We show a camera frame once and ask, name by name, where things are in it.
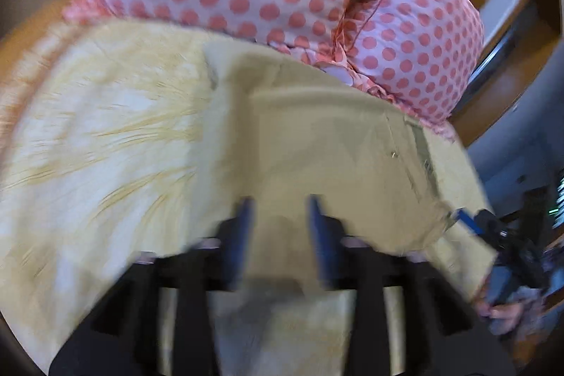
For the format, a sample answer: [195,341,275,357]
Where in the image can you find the beige khaki pants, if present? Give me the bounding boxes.
[190,40,494,298]

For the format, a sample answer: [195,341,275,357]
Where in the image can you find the person right hand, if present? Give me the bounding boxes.
[473,298,534,336]

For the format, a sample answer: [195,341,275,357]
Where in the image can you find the cream orange patterned bedsheet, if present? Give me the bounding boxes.
[0,0,497,376]

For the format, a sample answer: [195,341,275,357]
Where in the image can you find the lower pink polka dot pillow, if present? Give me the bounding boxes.
[315,0,484,139]

